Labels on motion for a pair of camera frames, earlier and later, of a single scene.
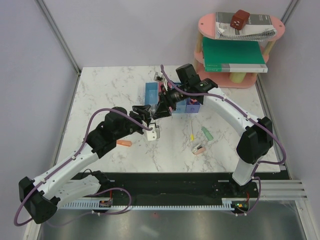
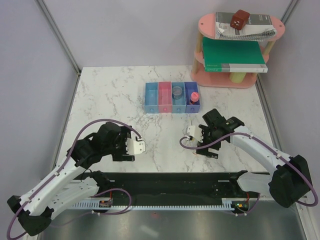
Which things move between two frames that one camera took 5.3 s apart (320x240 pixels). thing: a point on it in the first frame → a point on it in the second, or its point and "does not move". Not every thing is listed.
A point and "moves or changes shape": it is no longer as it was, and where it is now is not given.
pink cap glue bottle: x=193 y=100 does not move
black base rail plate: x=171 y=186 does not move
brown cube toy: x=239 y=19 does not move
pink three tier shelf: x=207 y=26 does not move
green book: x=235 y=56 does not move
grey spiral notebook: x=259 y=27 does not move
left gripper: x=143 y=111 → x=125 y=133
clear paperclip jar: x=153 y=109 moves or changes shape
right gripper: x=165 y=101 → x=205 y=130
